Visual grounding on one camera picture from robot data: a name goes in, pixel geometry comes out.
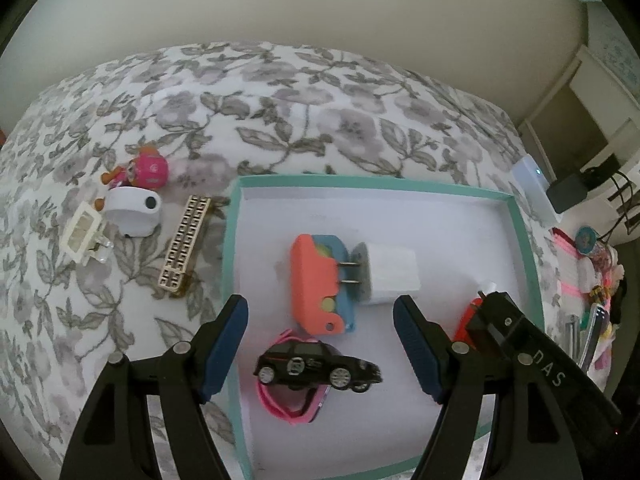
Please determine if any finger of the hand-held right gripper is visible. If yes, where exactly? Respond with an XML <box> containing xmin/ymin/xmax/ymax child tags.
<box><xmin>465</xmin><ymin>291</ymin><xmax>539</xmax><ymax>357</ymax></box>

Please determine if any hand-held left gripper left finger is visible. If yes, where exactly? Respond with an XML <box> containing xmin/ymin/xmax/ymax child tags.
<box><xmin>60</xmin><ymin>294</ymin><xmax>249</xmax><ymax>480</ymax></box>

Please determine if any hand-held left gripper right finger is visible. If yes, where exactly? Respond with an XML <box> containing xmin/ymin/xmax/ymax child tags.
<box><xmin>392</xmin><ymin>294</ymin><xmax>586</xmax><ymax>480</ymax></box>

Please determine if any red glue stick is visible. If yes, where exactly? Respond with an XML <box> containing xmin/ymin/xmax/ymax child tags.
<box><xmin>454</xmin><ymin>281</ymin><xmax>501</xmax><ymax>343</ymax></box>

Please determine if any black toy car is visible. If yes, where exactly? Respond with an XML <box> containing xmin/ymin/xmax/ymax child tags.
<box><xmin>253</xmin><ymin>338</ymin><xmax>383</xmax><ymax>393</ymax></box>

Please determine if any white charger plug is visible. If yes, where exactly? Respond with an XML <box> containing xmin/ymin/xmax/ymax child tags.
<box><xmin>341</xmin><ymin>242</ymin><xmax>420</xmax><ymax>307</ymax></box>

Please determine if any coral and blue toy block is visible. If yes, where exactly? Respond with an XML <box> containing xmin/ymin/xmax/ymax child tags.
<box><xmin>291</xmin><ymin>233</ymin><xmax>360</xmax><ymax>337</ymax></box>

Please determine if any teal cardboard box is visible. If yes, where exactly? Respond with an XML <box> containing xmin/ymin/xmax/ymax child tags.
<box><xmin>220</xmin><ymin>174</ymin><xmax>546</xmax><ymax>480</ymax></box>

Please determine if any gold grid hair clip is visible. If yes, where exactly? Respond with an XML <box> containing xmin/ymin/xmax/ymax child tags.
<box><xmin>158</xmin><ymin>195</ymin><xmax>213</xmax><ymax>295</ymax></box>

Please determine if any white plastic device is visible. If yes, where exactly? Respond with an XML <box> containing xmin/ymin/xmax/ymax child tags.
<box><xmin>511</xmin><ymin>156</ymin><xmax>561</xmax><ymax>228</ymax></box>

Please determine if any black power adapter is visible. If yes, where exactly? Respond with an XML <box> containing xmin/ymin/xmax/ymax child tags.
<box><xmin>546</xmin><ymin>172</ymin><xmax>591</xmax><ymax>213</ymax></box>

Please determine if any white framed plug-in light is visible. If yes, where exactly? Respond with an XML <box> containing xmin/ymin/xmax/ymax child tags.
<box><xmin>61</xmin><ymin>203</ymin><xmax>113</xmax><ymax>263</ymax></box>

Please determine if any pink helmet doll figure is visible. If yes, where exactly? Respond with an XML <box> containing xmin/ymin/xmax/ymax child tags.
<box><xmin>101</xmin><ymin>146</ymin><xmax>171</xmax><ymax>192</ymax></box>

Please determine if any white shelf unit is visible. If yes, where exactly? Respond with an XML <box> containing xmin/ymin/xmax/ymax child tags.
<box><xmin>520</xmin><ymin>45</ymin><xmax>640</xmax><ymax>206</ymax></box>

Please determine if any grey floral blanket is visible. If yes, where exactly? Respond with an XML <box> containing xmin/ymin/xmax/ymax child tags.
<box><xmin>0</xmin><ymin>42</ymin><xmax>566</xmax><ymax>480</ymax></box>

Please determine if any pale patterned curtain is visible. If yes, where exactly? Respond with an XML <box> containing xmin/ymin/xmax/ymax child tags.
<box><xmin>570</xmin><ymin>0</ymin><xmax>640</xmax><ymax>78</ymax></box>

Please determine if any round teal keychain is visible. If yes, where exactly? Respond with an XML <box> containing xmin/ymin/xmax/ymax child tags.
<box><xmin>575</xmin><ymin>226</ymin><xmax>598</xmax><ymax>253</ymax></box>

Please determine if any black cable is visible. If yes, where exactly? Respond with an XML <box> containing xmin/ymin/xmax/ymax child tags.
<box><xmin>582</xmin><ymin>160</ymin><xmax>640</xmax><ymax>241</ymax></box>

